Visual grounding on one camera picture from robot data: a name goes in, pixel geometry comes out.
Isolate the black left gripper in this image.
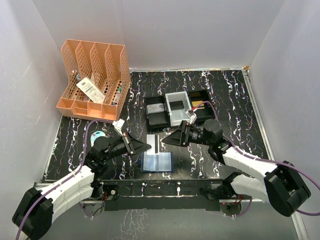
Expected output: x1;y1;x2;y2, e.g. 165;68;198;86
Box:
102;131;152;162

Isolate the silver card in bin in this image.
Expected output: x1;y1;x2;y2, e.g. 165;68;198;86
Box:
146;103;165;115

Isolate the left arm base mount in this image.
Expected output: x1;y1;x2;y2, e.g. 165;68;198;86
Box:
76;181;119;204

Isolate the blue card holder wallet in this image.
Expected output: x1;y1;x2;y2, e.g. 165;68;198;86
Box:
140;152;174;173

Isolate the white middle bin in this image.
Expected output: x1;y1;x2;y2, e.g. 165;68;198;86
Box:
165;91;192;127

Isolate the black right bin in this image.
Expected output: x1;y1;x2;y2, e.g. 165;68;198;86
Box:
188;89;215;124

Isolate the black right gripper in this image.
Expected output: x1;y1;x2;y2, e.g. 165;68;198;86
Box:
162;120;213;147

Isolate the orange plastic file organizer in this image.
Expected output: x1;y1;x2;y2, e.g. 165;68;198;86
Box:
56;39;131;121

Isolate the black left bin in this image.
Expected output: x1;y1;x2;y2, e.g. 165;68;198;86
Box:
144;95;170;133

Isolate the black card in bin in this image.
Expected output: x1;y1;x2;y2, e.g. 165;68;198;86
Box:
169;100;184;111

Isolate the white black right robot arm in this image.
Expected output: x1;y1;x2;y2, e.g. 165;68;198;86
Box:
162;119;311;217

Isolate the white labelled paper packet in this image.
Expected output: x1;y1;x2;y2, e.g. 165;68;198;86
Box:
76;77;105;104

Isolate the black bin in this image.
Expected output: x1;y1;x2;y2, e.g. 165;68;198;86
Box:
188;89;215;124
144;95;170;133

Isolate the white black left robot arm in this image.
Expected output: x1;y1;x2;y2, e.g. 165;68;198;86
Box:
12;119;151;240

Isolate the gold card in bin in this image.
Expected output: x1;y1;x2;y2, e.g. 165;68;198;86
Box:
191;100;205;109

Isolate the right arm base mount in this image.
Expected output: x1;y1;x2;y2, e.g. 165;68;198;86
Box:
199;183;241;200

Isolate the round teal tape roll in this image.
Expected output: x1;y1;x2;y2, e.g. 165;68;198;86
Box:
90;130;106;146

